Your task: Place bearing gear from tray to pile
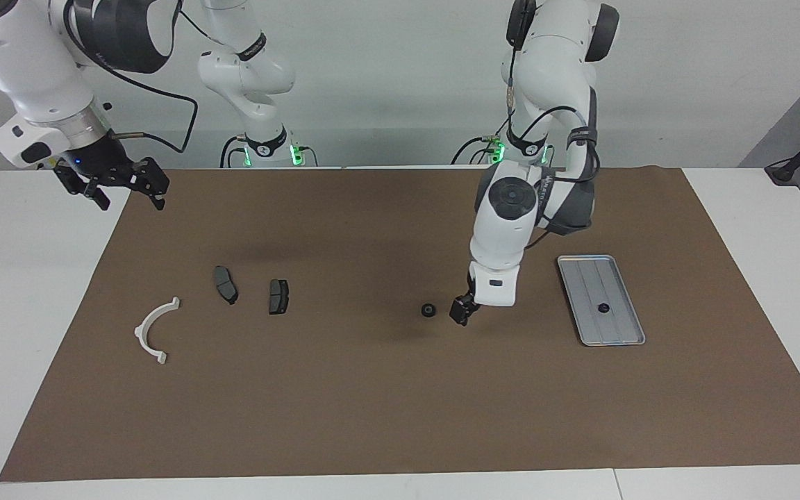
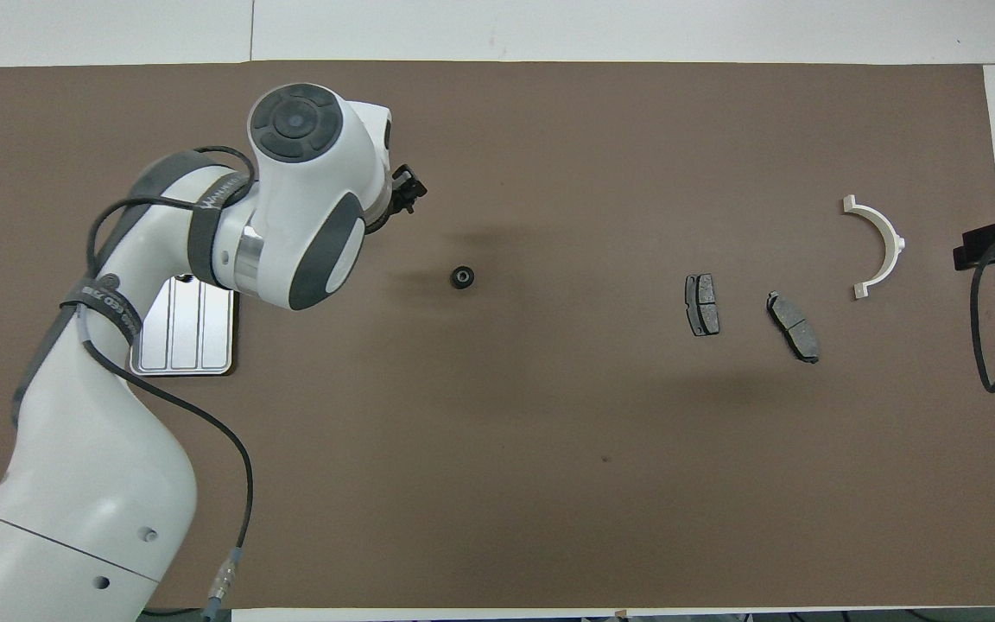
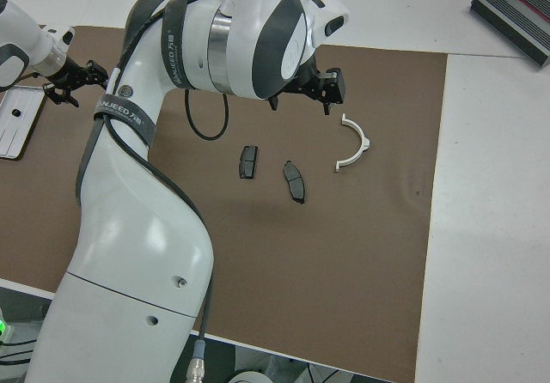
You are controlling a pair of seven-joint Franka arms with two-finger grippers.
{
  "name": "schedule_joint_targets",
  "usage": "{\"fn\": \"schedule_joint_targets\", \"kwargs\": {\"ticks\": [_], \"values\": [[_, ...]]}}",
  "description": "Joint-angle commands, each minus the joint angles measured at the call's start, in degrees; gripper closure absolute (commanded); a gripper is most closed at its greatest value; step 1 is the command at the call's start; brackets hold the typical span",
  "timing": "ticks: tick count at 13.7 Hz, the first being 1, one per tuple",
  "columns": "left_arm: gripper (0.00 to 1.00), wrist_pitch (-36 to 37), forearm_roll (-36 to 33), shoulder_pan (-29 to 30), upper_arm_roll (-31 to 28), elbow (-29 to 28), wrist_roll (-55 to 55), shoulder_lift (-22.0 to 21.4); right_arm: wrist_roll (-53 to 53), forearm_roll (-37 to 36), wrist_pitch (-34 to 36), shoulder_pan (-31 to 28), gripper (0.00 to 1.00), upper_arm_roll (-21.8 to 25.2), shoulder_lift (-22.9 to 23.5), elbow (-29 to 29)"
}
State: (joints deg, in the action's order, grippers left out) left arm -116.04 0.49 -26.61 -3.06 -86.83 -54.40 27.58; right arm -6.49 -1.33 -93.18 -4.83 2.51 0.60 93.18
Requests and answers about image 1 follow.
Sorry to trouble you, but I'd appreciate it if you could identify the rectangular dark grey brake pad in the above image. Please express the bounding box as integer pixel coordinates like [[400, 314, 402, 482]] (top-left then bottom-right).
[[268, 278, 292, 316]]

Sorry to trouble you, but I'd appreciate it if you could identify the black right base cable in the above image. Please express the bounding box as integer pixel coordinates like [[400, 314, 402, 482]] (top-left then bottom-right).
[[219, 135, 248, 169]]

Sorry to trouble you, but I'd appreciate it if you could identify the curved dark grey brake pad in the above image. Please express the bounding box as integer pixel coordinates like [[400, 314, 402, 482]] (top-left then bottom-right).
[[213, 265, 240, 306]]

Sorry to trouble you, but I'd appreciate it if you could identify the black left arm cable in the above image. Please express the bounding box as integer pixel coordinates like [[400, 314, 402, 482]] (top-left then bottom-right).
[[504, 0, 602, 240]]

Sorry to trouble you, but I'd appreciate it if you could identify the brown table mat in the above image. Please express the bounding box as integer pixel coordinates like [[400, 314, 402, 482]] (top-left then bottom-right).
[[0, 165, 800, 483]]

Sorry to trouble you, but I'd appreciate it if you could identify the white semicircular bracket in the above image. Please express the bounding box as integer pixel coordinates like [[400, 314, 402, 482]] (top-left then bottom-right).
[[134, 297, 182, 366]]

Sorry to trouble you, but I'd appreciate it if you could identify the silver metal tray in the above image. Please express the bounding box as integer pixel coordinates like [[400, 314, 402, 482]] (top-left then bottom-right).
[[556, 254, 647, 347]]

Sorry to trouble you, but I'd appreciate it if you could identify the black base cable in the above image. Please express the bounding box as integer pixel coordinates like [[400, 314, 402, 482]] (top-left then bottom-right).
[[219, 135, 248, 169], [451, 115, 512, 166]]

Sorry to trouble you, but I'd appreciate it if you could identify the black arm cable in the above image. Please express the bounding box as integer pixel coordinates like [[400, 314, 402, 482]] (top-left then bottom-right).
[[504, 0, 602, 240], [60, 0, 199, 153]]

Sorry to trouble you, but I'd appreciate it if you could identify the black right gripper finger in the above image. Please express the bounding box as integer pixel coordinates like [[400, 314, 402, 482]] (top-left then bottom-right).
[[131, 157, 170, 211], [53, 164, 112, 211]]

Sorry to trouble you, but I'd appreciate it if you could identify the black left base cable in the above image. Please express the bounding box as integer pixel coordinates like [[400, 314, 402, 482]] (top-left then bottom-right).
[[451, 115, 512, 166]]

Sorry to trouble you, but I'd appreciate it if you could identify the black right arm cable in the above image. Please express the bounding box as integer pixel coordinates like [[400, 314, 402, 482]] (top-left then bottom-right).
[[60, 0, 199, 153]]

